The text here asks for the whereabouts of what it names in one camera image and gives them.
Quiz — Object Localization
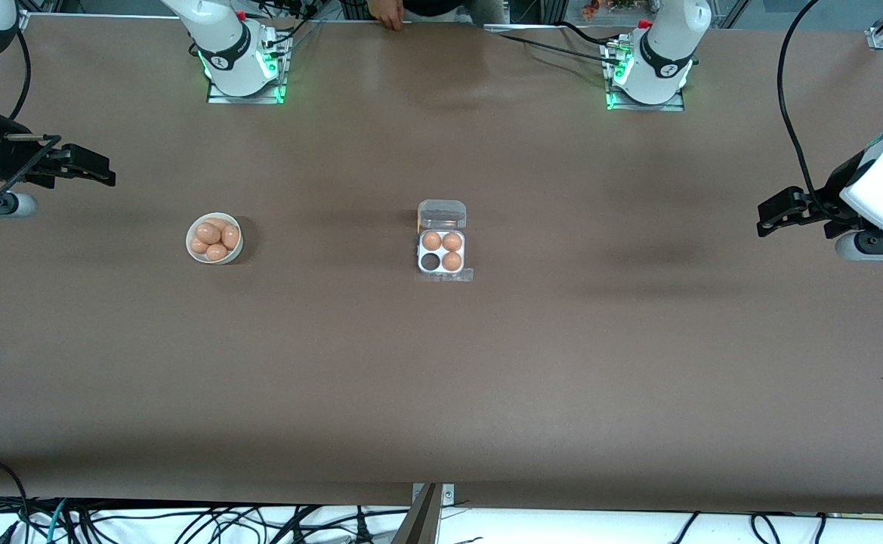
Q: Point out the clear plastic egg box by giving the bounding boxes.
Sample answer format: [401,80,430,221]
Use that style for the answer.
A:
[415,199,475,283]

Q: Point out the person bare hand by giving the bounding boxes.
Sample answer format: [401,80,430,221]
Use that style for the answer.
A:
[371,0,406,32]

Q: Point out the white round bowl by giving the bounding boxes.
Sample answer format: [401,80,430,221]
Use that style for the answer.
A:
[185,212,245,265]

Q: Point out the person standing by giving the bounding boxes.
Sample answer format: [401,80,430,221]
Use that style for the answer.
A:
[403,0,507,25]

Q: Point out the dark metal pole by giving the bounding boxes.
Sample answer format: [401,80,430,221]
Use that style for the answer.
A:
[390,484,443,544]

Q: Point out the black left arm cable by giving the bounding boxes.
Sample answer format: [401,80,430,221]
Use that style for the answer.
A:
[776,0,824,199]

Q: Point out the teal cable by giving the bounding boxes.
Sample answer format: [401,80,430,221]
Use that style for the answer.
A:
[45,499,72,544]

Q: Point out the silver metal bracket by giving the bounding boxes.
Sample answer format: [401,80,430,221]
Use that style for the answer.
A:
[411,484,455,508]

